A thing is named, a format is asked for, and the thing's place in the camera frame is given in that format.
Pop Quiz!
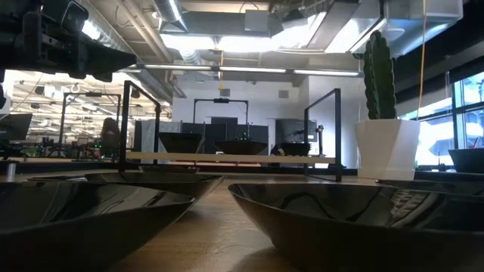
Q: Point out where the dark tapered tub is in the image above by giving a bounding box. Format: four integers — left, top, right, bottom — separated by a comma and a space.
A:
448, 148, 484, 175

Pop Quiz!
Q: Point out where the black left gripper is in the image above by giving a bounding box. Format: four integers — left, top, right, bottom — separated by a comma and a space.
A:
0, 13, 137, 82

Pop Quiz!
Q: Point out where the wooden shelf black metal frame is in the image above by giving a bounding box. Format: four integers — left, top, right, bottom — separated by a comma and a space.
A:
119, 79, 344, 183

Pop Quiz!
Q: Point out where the green cactus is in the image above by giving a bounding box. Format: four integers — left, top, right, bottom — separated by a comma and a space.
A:
362, 29, 397, 121

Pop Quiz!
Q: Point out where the black window frame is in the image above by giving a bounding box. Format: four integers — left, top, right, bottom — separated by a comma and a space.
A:
451, 71, 484, 150

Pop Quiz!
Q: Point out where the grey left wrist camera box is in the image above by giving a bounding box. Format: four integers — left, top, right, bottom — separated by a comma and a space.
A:
60, 0, 90, 33

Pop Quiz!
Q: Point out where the dark monitor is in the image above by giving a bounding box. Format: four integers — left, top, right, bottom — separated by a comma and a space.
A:
0, 113, 34, 154

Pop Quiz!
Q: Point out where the dark office partition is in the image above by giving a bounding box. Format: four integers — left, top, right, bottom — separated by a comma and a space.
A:
181, 116, 270, 144

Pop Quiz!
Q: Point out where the yellow hanging cable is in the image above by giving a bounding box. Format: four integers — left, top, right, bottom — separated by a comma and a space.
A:
417, 0, 428, 121

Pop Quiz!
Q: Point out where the bright ceiling light panel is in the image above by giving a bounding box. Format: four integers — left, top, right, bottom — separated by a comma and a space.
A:
158, 32, 273, 54

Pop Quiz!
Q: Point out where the white faceted plant pot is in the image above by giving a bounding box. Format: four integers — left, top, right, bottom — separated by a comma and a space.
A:
354, 119, 420, 181

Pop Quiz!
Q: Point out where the large metal duct box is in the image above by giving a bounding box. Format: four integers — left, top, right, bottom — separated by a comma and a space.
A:
385, 0, 464, 42

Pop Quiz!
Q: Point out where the grey ceiling box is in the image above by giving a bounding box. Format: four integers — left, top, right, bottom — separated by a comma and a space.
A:
244, 9, 270, 33

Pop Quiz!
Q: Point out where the silver corrugated air duct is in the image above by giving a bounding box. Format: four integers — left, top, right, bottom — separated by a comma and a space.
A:
81, 0, 186, 103

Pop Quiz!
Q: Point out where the distant wooden table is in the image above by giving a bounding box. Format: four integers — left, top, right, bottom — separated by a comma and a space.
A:
0, 156, 122, 181

